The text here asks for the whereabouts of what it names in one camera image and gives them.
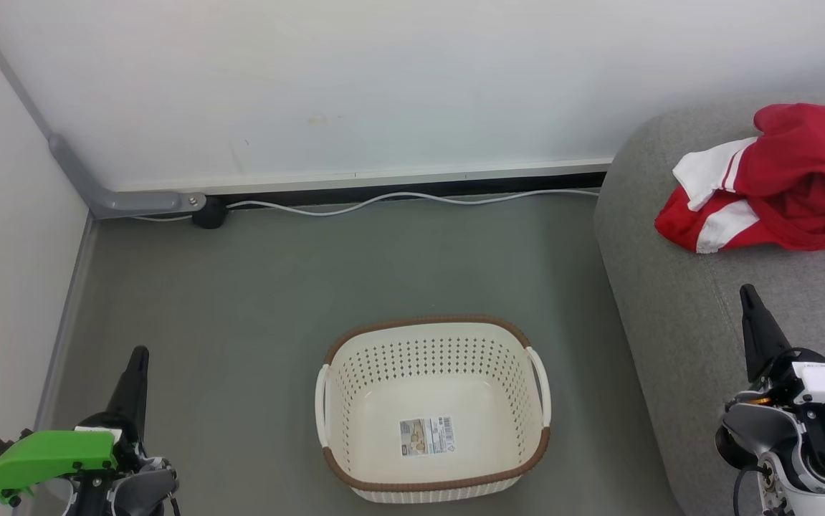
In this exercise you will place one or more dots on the red polo shirt white collar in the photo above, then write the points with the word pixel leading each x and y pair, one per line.
pixel 806 165

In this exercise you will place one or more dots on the paper barcode label sticker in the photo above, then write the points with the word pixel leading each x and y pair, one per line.
pixel 426 436

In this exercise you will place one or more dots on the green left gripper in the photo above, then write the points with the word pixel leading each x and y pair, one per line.
pixel 46 455

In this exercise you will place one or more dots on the grey fabric sofa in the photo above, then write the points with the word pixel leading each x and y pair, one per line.
pixel 670 322

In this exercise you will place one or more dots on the white perforated basket brown rim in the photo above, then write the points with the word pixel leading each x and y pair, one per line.
pixel 383 401

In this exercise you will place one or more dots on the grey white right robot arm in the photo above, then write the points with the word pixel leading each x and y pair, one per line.
pixel 763 430

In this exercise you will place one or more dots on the grey metal frame bracket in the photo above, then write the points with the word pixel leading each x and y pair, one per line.
pixel 132 203

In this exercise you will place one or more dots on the white and black baseboard strip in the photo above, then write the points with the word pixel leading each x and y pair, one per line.
pixel 419 185

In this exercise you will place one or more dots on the red pants white stripe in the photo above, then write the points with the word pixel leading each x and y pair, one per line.
pixel 724 226

